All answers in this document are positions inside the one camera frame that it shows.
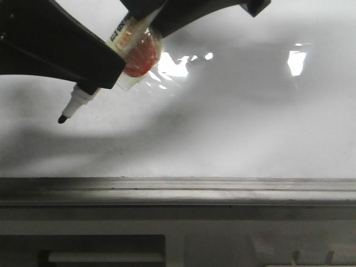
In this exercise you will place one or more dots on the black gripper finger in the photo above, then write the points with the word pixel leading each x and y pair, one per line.
pixel 175 14
pixel 40 38

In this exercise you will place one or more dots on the red cap under clear tape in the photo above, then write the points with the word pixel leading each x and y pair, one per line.
pixel 144 55

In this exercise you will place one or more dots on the white whiteboard with metal frame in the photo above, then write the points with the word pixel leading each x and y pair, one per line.
pixel 239 110

